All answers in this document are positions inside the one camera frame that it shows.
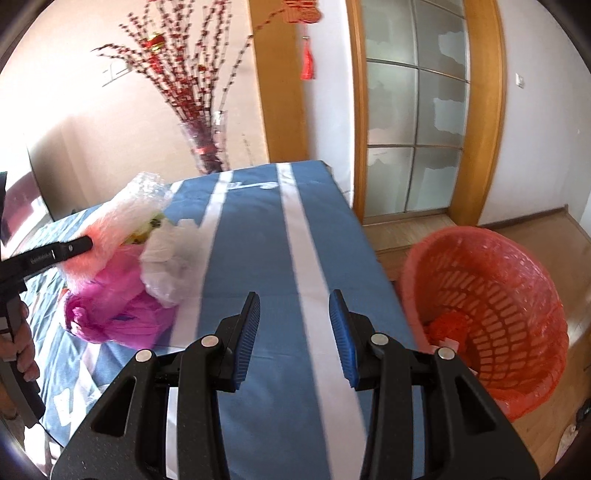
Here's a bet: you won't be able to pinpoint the red berry branches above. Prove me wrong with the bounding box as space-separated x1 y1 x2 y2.
91 0 254 139

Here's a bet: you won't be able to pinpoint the red plastic mesh basket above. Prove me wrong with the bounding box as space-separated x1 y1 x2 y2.
399 226 570 423

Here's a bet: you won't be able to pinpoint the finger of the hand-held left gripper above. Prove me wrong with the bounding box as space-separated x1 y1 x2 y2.
0 236 95 284

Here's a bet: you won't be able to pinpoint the clear bubble wrap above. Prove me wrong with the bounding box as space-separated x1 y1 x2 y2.
108 172 175 243

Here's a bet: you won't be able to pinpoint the magenta plastic bag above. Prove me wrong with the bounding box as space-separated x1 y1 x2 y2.
64 263 180 350

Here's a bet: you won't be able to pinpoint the blue white striped tablecloth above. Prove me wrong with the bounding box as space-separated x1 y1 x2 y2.
14 160 428 480

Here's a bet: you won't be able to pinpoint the white plastic bag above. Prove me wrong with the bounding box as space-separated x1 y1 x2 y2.
140 219 209 308

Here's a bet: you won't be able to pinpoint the frosted glass pane door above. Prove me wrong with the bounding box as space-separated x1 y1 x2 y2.
360 0 472 215

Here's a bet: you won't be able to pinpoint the person's left hand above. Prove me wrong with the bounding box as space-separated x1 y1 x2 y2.
0 300 41 384

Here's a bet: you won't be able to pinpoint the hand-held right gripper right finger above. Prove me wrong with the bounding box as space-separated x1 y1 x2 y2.
329 290 540 480

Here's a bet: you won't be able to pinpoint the black flat television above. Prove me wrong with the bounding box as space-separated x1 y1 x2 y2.
4 145 54 232

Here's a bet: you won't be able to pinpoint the red hanging tassel ornament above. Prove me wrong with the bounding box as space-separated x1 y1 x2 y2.
281 0 322 82

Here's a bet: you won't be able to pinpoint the wooden door frame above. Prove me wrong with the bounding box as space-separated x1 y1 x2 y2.
346 0 507 228

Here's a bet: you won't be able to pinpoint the glass vase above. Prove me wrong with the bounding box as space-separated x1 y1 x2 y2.
179 111 230 175

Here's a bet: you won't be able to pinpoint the wooden wall trim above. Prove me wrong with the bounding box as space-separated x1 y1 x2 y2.
248 0 309 165

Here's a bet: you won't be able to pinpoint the orange translucent plastic bag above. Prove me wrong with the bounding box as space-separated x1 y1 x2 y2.
59 203 155 296

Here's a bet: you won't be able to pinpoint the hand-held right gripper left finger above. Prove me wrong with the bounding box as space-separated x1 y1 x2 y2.
51 292 262 480

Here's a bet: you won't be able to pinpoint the red crumpled plastic bag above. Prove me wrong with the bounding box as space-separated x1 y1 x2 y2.
426 311 472 357

